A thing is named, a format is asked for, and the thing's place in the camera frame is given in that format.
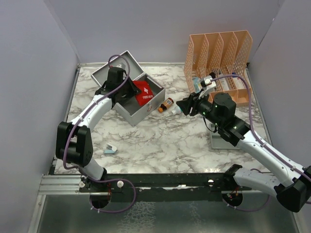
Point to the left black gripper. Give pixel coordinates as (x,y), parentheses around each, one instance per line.
(134,90)

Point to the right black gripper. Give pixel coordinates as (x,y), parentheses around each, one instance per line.
(192,102)

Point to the white green bottle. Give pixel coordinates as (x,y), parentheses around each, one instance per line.
(176,111)

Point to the brown medicine bottle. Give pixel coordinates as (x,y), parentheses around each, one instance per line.
(165,105)

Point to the silver metal case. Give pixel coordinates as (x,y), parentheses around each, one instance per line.
(130,110)

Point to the red first aid pouch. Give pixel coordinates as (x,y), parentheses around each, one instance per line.
(146,93)

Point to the grey plastic tray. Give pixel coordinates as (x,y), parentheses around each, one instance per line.
(217,142)

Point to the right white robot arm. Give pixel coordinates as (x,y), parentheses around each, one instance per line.
(290,182)

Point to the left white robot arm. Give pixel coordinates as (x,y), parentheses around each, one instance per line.
(73,141)

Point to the teal medicine box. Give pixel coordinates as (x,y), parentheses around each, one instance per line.
(196,84)

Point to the white medicine box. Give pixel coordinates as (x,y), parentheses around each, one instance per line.
(224,83)

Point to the red blue medicine box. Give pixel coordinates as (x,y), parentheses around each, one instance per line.
(238,83)

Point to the black white thermometer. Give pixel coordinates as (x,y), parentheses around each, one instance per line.
(213,75)

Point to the peach file organizer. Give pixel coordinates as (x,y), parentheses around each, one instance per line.
(222,53)

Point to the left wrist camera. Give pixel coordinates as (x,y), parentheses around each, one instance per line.
(121,65)

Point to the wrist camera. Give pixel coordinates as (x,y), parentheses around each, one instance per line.
(121,65)
(206,85)

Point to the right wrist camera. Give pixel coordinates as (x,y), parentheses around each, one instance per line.
(206,85)

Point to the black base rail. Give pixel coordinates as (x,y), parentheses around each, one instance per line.
(162,187)

